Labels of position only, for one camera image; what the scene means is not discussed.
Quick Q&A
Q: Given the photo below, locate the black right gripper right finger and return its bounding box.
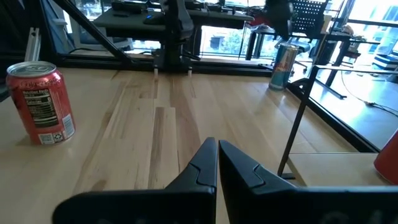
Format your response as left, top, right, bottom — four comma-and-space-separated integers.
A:
218, 139, 398, 224

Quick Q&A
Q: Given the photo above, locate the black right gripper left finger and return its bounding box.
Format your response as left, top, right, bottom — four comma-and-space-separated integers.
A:
52, 137, 218, 224

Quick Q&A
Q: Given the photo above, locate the red Coca-Cola can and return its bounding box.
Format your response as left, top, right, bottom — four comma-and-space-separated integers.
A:
6, 60, 76, 146
373, 129, 398, 186

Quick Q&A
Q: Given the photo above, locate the Red Bull slim can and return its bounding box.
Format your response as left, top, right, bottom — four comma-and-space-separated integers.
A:
269, 42, 300, 91

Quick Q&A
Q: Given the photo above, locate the wooden shelf with black posts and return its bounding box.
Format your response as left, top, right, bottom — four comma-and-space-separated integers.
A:
276, 64, 398, 187

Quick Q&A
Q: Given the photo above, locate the grey desk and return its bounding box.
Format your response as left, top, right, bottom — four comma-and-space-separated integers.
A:
92, 7, 256, 40

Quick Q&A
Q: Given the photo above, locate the black computer mouse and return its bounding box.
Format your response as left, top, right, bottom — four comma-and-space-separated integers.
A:
142, 14, 165, 26

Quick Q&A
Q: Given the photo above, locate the black mesh office chair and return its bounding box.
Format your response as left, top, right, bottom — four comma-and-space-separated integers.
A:
289, 0, 330, 35

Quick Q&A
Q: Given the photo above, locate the black keyboard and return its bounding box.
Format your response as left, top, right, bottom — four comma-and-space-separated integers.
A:
111, 1, 150, 14

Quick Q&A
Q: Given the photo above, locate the silver aluminium bracket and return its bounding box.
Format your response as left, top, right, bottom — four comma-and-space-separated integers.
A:
24, 27, 41, 62

